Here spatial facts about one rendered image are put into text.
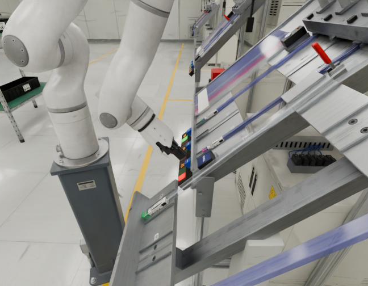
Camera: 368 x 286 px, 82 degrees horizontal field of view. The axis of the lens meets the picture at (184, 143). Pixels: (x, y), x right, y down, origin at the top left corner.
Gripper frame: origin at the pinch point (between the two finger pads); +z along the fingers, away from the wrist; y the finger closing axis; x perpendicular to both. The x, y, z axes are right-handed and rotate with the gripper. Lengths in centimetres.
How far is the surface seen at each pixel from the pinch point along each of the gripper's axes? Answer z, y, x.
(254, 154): 9.0, 10.0, 20.9
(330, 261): 66, 14, 17
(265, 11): 9, -131, 69
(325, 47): 5, -11, 53
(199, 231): 21.6, 14.0, -9.8
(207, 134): 5.0, -9.7, 8.5
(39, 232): -4, -17, -114
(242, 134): 5.4, 3.5, 20.6
